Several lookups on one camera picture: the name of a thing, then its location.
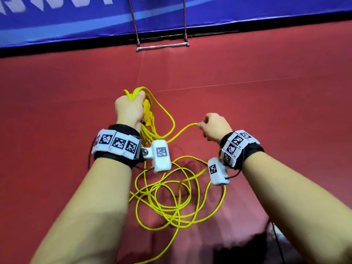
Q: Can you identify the person's right forearm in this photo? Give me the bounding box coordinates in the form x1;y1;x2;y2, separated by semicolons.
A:
241;151;352;264

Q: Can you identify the metal rack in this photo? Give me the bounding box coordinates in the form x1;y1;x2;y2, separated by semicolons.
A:
128;0;191;52

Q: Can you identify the person's left forearm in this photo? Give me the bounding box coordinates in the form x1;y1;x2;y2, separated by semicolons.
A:
30;158;134;264

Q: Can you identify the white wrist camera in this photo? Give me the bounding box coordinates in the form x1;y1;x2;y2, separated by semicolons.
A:
141;139;172;174
207;157;231;186

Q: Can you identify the black marker wristband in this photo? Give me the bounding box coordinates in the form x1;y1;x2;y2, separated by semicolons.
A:
219;129;265;172
91;124;145;169

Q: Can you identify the yellow cord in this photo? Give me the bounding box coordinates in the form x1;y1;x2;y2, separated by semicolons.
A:
123;86;227;264

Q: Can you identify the blue banner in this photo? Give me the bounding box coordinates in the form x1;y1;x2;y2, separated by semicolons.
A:
0;0;352;49

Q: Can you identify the person's right hand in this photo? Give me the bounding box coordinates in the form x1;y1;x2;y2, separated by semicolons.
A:
198;113;234;144

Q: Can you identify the person's left hand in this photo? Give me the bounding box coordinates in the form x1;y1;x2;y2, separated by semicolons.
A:
114;90;147;134

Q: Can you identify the black cable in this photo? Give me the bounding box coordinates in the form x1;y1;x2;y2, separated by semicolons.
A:
266;220;286;264

